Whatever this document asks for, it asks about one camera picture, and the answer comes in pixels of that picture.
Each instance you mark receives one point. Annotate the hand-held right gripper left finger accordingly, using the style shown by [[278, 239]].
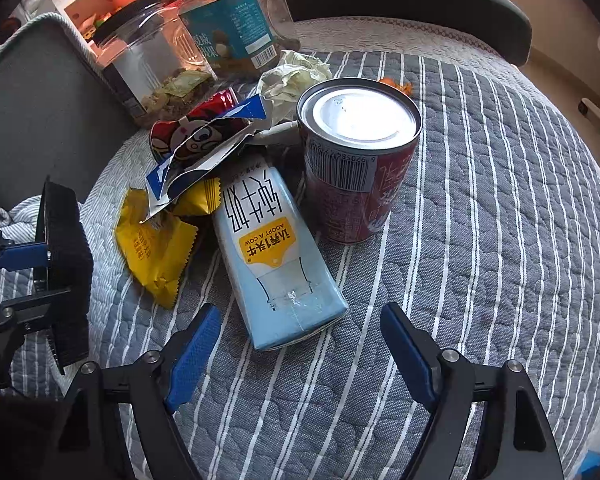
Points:
[[194, 355]]

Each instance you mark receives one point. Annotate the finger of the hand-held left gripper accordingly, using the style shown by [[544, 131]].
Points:
[[22, 256], [19, 317]]

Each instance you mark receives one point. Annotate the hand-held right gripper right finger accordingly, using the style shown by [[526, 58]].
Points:
[[410, 360]]

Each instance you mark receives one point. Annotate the yellow snack wrapper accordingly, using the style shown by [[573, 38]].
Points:
[[154, 255]]

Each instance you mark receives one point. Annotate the light blue milk carton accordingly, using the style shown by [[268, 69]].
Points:
[[275, 260]]

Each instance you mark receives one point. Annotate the blue and white torn wrapper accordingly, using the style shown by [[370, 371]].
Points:
[[199, 165]]

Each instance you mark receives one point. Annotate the red cartoon drink can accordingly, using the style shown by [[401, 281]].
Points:
[[179, 132]]

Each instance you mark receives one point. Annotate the large white tissue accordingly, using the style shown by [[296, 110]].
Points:
[[290, 80]]

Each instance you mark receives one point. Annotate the grey striped quilt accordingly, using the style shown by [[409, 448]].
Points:
[[480, 260]]

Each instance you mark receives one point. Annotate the dark grey flat cushion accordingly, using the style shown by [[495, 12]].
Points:
[[34, 110]]

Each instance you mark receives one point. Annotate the white label plastic jar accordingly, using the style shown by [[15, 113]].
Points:
[[139, 65]]

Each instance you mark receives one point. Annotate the small white crumpled tissue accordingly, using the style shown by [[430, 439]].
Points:
[[280, 132]]

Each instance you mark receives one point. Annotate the orange carrot toy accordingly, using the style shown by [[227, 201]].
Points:
[[397, 85]]

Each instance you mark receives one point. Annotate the teal label plastic jar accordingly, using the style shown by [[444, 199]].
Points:
[[229, 25]]

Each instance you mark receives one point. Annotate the dark grey bolster cushion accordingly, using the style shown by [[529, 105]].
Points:
[[430, 5]]

